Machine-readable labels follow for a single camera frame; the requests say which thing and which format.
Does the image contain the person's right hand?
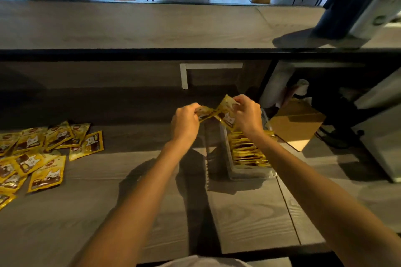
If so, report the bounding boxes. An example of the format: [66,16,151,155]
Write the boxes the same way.
[232,94,264,140]

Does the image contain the person's left hand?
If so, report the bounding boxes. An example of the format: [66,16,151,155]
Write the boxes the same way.
[170,103,201,149]

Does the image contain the small yellow snack packet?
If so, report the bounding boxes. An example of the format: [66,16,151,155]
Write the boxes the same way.
[214,94,241,132]
[195,106,220,123]

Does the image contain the person's right forearm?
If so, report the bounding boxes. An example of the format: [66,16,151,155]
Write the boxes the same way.
[251,131,401,267]

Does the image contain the person's left forearm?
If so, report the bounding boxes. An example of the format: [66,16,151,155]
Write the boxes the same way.
[71,139,196,267]

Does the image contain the white upright panel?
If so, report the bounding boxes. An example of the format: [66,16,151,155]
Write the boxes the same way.
[259,60,296,108]

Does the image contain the row of stacked yellow sachets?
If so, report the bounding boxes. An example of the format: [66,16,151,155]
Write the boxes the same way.
[227,130,278,168]

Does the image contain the brown cardboard box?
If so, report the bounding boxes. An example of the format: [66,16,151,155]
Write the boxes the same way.
[269,98,326,152]

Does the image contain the white paper roll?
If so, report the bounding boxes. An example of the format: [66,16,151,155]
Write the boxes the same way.
[294,79,310,97]

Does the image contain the clear plastic tray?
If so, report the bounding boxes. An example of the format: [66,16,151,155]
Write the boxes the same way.
[219,110,279,181]

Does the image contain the white counter machine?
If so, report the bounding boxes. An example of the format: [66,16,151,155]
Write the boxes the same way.
[351,68,401,183]

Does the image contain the pile of loose yellow sachets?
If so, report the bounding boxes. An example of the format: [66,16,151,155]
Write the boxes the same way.
[0,121,104,212]

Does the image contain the white angle bracket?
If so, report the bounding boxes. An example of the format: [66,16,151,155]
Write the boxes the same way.
[179,62,244,90]

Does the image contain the black cable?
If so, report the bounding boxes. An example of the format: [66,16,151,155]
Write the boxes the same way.
[316,125,365,149]

